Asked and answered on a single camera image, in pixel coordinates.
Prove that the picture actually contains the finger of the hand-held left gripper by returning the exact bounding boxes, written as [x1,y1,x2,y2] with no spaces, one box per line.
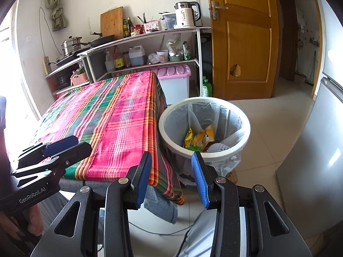
[11,141,92,179]
[15,135,79,168]

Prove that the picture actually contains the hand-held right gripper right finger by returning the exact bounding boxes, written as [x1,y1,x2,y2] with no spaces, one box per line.
[191,151,313,257]

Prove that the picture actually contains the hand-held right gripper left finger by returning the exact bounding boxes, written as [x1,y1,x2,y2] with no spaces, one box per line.
[31,151,152,257]

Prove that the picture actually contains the white foam fruit net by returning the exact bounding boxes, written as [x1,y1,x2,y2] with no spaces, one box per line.
[208,142,231,153]

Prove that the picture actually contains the yellow crinkled snack bag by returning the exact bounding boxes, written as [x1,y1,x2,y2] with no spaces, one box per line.
[191,124,215,152]

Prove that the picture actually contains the white round trash bin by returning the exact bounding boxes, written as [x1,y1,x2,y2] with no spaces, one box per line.
[159,97,251,190]

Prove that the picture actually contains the gold foil packet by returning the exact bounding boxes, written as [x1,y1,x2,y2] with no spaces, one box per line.
[184,127,195,149]

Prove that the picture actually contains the translucent bin liner bag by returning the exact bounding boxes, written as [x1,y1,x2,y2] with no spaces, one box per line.
[163,102,247,177]

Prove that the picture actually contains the person's left hand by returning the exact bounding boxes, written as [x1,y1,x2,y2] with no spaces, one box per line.
[0,201,45,241]

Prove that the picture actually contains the brown cardboard box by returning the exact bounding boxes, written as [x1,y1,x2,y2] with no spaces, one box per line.
[224,169,239,185]

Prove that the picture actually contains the red green plaid tablecloth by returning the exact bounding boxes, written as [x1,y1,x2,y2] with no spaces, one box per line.
[31,70,185,206]

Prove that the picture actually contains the person's grey trouser leg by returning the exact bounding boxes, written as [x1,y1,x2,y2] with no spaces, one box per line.
[174,207,245,257]

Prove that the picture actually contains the bright window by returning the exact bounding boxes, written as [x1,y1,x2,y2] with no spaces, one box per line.
[0,5,41,156]

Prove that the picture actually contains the dark small appliance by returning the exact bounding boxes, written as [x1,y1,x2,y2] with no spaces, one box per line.
[55,73,69,89]

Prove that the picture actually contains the pink plastic basket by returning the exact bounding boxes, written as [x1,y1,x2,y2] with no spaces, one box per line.
[70,71,89,86]

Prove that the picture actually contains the low brown shelf unit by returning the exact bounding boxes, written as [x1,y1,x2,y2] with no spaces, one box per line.
[45,56,94,97]

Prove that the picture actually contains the beige power strip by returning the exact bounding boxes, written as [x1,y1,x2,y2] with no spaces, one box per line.
[42,56,52,75]

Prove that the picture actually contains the black cooktop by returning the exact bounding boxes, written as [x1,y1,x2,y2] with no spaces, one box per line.
[55,52,83,66]

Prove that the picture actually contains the green plastic bottle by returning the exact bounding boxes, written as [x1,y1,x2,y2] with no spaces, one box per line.
[202,76,213,97]

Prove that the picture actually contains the clear plastic bottle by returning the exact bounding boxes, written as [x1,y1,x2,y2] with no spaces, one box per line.
[104,51,115,73]

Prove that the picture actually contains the pink lid storage box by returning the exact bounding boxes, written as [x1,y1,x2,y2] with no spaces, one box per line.
[154,65,192,106]

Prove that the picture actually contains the steel steamer pot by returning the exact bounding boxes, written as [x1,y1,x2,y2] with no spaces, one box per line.
[61,36,83,57]

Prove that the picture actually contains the soy sauce bottle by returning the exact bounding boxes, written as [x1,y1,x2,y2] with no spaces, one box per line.
[113,45,125,70]

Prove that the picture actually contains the plastic jug dark liquid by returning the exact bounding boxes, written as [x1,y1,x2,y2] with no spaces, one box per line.
[129,45,146,66]

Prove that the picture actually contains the black frying pan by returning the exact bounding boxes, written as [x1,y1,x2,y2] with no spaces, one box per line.
[88,32,116,47]

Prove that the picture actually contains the silver refrigerator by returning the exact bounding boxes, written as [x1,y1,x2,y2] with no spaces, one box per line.
[276,0,343,239]

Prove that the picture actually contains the hanging grey green cloth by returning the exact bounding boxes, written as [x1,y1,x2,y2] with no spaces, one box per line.
[45,0,67,32]

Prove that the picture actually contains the white plastic jar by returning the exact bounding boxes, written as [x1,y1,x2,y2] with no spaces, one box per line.
[156,50,170,63]

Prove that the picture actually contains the green white packet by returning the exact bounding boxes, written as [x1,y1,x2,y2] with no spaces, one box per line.
[182,41,192,61]

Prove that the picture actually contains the wooden cutting board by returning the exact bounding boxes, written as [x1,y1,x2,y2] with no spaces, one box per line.
[100,6,124,40]

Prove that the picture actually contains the bagged dry goods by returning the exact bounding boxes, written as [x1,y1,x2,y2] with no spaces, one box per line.
[166,33,184,58]

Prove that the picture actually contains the white kitchen shelf unit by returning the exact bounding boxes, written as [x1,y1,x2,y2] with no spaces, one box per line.
[78,27,212,97]

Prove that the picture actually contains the wooden door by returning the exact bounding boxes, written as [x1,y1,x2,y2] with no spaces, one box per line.
[205,0,280,100]

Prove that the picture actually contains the pink utensil holder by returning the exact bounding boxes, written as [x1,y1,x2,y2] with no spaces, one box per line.
[143,20,161,33]

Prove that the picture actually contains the water filter pitcher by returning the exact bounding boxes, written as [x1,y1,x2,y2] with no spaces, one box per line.
[161,12,178,30]

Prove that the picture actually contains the white electric kettle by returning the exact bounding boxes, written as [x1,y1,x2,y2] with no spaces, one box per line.
[175,1,201,29]

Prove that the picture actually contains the black floor cable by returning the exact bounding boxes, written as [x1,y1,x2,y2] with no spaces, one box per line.
[128,221,196,257]

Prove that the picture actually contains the metal door handle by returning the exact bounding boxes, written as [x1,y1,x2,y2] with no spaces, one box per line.
[210,1,229,20]

